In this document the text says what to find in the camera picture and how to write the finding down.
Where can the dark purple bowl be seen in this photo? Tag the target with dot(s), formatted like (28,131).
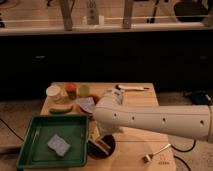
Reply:
(96,153)

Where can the green plastic tray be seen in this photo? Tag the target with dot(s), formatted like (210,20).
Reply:
(35,152)

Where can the orange topped jar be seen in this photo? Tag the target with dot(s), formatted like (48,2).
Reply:
(71,90)

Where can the blue grey sponge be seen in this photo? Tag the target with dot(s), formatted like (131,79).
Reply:
(59,145)

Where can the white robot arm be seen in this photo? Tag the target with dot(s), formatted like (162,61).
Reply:
(191,121)

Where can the black handled white tool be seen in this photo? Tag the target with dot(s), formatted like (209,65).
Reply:
(130,88)

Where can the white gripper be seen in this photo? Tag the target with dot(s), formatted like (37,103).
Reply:
(108,129)

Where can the white lidded cup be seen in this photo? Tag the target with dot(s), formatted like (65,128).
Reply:
(54,92)

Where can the brown plate with cloth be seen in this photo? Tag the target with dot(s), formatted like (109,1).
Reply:
(86,104)

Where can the green cucumber toy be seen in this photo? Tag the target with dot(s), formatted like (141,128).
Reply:
(60,109)

